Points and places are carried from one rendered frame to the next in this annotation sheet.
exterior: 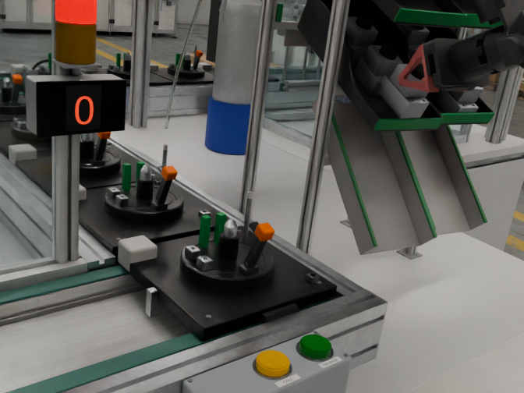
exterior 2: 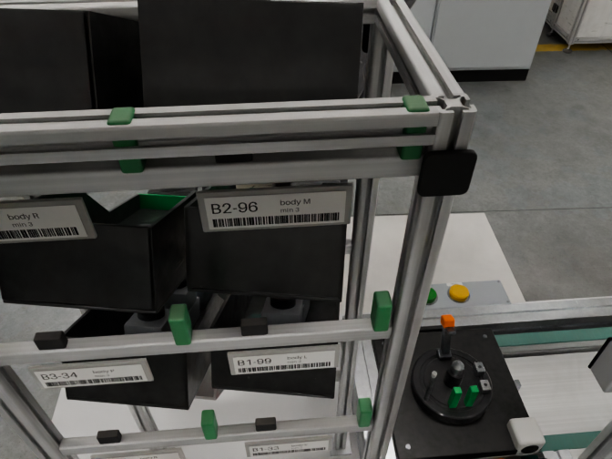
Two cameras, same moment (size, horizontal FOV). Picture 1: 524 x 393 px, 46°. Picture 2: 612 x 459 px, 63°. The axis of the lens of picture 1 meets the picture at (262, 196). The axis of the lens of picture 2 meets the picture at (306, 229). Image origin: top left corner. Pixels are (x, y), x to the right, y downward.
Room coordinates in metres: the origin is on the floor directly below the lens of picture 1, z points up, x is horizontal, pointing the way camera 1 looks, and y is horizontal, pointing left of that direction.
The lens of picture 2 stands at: (1.37, 0.11, 1.79)
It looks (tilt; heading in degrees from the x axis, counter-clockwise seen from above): 43 degrees down; 216
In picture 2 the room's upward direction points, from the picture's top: straight up
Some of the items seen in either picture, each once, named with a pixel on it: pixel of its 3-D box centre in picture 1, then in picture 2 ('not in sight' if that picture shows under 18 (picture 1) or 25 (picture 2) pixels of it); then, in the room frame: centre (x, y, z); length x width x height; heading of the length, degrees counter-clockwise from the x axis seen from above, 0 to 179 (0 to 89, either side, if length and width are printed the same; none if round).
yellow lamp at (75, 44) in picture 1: (76, 41); not in sight; (0.81, 0.26, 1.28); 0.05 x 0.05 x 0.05
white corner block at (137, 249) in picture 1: (137, 253); (524, 435); (0.85, 0.18, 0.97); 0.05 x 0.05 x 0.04; 41
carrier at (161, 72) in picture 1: (186, 62); not in sight; (2.36, 0.34, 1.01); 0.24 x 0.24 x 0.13; 41
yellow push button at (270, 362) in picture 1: (272, 366); (458, 293); (0.62, -0.04, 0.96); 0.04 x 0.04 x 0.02
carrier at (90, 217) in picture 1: (144, 185); not in sight; (1.03, 0.21, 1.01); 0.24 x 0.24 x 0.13; 41
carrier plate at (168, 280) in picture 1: (225, 273); (448, 389); (0.84, 0.04, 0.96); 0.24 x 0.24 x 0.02; 41
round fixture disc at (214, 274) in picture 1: (226, 262); (451, 383); (0.84, 0.04, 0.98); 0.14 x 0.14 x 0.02
